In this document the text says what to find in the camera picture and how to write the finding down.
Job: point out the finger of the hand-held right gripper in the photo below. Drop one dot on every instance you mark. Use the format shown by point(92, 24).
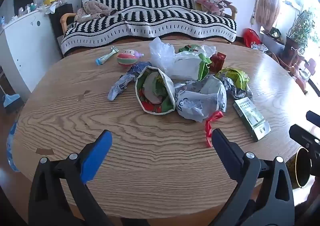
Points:
point(313, 117)
point(301, 134)

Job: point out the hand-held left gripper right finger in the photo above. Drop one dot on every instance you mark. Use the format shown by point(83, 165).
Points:
point(223, 149)

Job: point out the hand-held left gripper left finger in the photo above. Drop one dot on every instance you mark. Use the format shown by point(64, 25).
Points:
point(97, 156)

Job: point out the red plastic wrapper strip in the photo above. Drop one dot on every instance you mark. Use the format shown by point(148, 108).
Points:
point(211, 126)

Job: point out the green cigarette pack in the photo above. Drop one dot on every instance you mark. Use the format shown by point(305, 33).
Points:
point(252, 118)

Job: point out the grey white plastic bag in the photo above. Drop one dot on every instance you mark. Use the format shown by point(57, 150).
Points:
point(200, 101)

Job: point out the green snack wrapper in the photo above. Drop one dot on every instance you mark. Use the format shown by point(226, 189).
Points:
point(233, 78)

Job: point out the paper instant noodle bowl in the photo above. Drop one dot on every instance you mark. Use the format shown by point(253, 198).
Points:
point(155, 93)

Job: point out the brown tape patch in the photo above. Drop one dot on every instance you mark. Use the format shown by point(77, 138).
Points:
point(45, 151)

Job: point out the children's tricycle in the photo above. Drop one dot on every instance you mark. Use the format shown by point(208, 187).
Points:
point(300, 66)

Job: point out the white toy figure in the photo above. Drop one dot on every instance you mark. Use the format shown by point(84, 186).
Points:
point(237, 92)

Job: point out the silver blue snack wrapper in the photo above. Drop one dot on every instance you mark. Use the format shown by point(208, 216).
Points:
point(120, 83)

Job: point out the blue water bottle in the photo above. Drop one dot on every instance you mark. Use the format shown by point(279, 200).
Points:
point(11, 146)

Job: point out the potted green plant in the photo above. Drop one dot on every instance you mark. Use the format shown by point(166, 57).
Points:
point(298, 31)

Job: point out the red small box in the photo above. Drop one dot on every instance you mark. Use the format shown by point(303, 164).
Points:
point(218, 62)

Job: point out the blue white toothpaste tube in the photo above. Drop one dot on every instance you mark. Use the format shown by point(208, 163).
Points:
point(106, 57)

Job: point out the green toy car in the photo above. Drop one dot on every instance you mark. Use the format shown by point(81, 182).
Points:
point(200, 52)

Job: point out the red bag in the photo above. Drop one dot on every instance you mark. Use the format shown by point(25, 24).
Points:
point(251, 37)

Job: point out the red green round toy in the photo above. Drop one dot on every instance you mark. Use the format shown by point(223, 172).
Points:
point(127, 59)

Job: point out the blue broom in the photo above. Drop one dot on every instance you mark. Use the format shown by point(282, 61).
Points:
point(11, 99)

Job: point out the white cabinet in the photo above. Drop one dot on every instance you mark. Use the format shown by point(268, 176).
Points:
point(27, 48)

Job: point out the wooden sofa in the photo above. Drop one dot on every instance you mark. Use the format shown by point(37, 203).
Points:
point(66, 19)

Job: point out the black white striped sofa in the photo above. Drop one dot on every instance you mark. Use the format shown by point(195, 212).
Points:
point(150, 21)

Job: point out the brown clothes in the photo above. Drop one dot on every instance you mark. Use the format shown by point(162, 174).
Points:
point(93, 10)

